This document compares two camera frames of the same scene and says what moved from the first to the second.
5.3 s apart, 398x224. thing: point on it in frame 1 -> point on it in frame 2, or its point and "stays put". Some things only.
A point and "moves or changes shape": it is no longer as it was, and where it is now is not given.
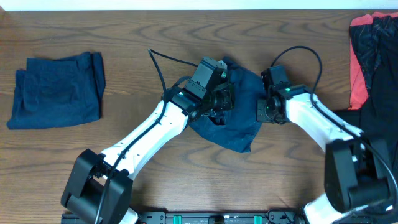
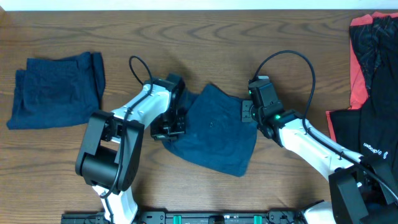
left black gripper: [229, 102] -> [161, 135]
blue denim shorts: [242, 124] moves or changes shape
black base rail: [213, 217] stays put
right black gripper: [260, 116] -> [246, 104]
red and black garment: [373, 82] stays put
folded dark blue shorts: [60, 93] stays put
